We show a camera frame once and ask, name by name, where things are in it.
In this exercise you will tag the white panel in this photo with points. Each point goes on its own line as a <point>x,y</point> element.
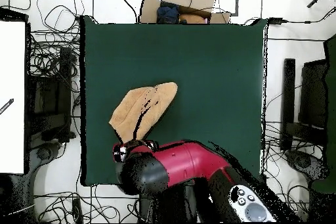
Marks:
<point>11,90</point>

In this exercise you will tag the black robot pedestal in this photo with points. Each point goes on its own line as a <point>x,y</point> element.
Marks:
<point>147,208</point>

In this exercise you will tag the green cloth on side table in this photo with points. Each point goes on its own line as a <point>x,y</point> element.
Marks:
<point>331,103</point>

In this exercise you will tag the black power adapter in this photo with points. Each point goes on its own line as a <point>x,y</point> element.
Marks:
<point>275,21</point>

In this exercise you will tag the black metal stand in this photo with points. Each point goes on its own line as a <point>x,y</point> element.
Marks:
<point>64,76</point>

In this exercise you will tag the black marker pen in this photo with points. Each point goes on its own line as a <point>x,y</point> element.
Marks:
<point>6,106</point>

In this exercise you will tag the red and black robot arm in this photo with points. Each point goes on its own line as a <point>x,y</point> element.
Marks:
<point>183,163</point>

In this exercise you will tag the orange terry towel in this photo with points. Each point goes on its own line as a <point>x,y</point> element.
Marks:
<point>141,108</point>

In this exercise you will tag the orange garment in box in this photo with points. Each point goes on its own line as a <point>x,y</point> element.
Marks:
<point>193,19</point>

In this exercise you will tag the black metal frame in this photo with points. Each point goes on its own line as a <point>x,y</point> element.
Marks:
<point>288,90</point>

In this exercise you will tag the dark blue garment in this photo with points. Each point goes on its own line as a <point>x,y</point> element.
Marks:
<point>168,13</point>

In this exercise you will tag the grey chair base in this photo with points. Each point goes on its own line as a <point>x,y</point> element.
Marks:
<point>304,162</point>
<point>44,153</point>

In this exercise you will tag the dark green table cloth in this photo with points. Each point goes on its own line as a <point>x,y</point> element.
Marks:
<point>197,76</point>

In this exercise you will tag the black slim power strip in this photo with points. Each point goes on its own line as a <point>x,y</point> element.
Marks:
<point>77,210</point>

